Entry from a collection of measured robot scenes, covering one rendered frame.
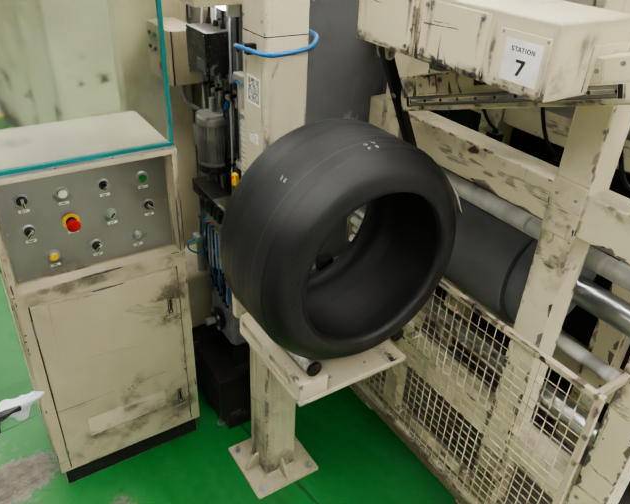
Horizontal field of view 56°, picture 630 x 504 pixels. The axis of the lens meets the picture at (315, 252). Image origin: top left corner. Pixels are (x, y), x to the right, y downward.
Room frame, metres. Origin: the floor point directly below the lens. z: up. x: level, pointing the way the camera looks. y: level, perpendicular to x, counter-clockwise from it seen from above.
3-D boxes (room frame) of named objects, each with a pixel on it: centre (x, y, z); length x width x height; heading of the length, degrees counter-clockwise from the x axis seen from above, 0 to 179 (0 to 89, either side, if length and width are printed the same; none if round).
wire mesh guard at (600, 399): (1.36, -0.43, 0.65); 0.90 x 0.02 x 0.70; 34
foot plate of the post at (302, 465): (1.56, 0.13, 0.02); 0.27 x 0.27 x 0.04; 34
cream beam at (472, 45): (1.43, -0.35, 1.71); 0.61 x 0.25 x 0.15; 34
